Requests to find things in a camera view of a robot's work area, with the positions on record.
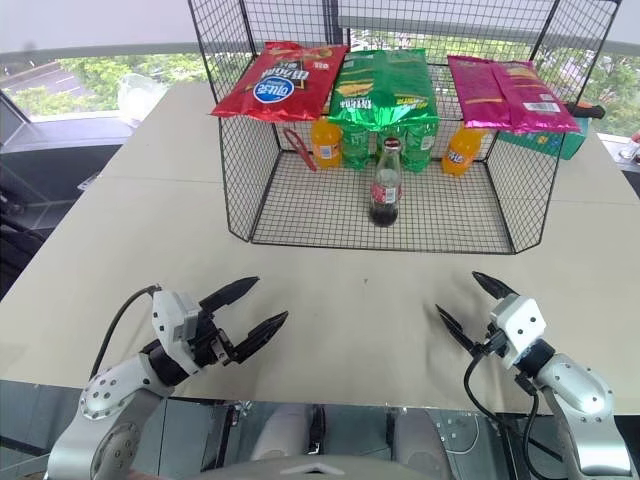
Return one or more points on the red chip bag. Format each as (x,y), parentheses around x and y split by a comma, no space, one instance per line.
(282,82)

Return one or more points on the green chip bag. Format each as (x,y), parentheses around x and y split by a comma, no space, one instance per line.
(382,92)

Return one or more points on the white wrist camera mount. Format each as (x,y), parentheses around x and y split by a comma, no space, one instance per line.
(517,320)
(172,320)

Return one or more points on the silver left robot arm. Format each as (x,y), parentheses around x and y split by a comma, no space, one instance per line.
(110,400)

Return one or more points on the clear plastic bag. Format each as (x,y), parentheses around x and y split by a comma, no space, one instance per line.
(135,97)

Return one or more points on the green soda bottle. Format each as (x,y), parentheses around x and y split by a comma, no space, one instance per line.
(356,147)
(420,147)

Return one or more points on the silver robot torso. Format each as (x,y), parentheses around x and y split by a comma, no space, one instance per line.
(320,440)

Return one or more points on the orange black tool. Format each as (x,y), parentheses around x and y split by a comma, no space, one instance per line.
(585,109)

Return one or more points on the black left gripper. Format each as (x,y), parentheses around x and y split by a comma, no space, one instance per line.
(212,342)

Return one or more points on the glass cola bottle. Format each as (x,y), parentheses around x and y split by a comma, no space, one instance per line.
(385,185)

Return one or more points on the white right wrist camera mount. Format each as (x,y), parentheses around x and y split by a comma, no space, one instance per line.
(517,320)

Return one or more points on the orange soda bottle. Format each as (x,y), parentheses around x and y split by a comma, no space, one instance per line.
(326,145)
(462,152)

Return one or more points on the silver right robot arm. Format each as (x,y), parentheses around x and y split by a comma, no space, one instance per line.
(575,385)

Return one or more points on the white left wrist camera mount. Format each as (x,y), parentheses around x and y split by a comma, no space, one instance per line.
(172,320)

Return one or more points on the magenta chip bag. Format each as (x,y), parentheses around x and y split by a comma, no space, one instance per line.
(510,95)

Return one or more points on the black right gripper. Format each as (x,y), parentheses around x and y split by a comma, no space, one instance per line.
(492,342)

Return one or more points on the teal cardboard box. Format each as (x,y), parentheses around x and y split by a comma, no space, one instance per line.
(547,142)

